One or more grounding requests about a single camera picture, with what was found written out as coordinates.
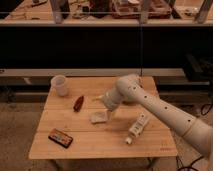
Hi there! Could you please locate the wooden folding table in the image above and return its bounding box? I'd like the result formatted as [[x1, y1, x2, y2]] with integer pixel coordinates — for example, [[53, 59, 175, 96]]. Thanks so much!
[[29, 77, 177, 159]]

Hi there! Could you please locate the brown oblong object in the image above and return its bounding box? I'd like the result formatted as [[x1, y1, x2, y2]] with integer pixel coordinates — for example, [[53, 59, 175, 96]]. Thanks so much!
[[73, 96, 84, 112]]

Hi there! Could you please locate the long workbench shelf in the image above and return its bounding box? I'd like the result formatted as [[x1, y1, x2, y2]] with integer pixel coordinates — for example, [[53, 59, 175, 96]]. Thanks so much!
[[0, 0, 213, 27]]

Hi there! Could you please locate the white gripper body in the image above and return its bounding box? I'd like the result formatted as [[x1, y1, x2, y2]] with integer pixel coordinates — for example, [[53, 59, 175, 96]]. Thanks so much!
[[98, 90, 122, 111]]

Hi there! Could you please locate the dark rectangular tin box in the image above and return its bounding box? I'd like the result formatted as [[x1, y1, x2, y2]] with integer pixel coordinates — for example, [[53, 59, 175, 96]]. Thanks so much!
[[48, 129, 73, 148]]

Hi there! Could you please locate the white plastic bottle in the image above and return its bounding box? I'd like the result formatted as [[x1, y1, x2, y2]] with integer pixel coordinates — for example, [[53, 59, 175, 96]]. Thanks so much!
[[125, 114, 149, 144]]

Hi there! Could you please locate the beige sponge block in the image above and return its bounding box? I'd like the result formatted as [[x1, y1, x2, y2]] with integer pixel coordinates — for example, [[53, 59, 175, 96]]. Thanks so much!
[[90, 112, 108, 124]]

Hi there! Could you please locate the white ceramic cup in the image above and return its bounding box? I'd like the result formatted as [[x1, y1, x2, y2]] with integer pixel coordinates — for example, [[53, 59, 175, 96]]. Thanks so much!
[[51, 75, 69, 97]]

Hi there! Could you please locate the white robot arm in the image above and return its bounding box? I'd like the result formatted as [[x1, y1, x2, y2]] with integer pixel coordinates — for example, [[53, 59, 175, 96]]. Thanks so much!
[[101, 74, 213, 160]]

